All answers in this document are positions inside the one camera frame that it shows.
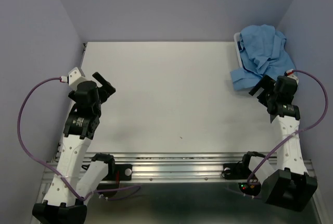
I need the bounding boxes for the light blue long sleeve shirt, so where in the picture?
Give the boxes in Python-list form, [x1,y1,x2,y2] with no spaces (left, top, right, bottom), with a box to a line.
[230,24,296,91]

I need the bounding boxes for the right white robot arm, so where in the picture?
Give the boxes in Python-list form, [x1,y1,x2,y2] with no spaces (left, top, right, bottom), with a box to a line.
[239,75,317,212]

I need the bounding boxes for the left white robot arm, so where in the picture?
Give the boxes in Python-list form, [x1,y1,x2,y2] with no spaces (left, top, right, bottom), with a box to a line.
[32,69,116,223]

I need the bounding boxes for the white plastic basket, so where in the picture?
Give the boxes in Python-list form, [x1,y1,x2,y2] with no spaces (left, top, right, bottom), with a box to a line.
[234,32,243,68]

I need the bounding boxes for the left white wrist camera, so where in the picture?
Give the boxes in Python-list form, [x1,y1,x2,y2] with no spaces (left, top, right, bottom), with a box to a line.
[60,67,87,91]

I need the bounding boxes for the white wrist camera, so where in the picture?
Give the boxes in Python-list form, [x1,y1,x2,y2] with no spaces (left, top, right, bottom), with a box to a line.
[60,67,87,91]
[284,69,299,84]

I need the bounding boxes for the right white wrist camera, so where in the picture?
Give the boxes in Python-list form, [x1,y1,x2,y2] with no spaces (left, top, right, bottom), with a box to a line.
[284,69,299,84]

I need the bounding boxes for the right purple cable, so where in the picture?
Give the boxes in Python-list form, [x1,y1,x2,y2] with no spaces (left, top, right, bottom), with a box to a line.
[243,69,327,199]

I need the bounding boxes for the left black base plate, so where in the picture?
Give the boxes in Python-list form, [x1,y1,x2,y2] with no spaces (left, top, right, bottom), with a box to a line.
[103,164,133,183]

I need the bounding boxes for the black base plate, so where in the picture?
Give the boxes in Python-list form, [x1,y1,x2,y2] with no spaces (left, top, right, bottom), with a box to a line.
[103,164,133,183]
[221,161,251,180]

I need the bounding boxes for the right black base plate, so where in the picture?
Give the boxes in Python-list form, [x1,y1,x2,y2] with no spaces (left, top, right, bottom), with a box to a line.
[221,161,251,180]

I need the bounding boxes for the aluminium mounting rail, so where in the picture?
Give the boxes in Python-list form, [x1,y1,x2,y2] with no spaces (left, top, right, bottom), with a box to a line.
[41,152,318,184]

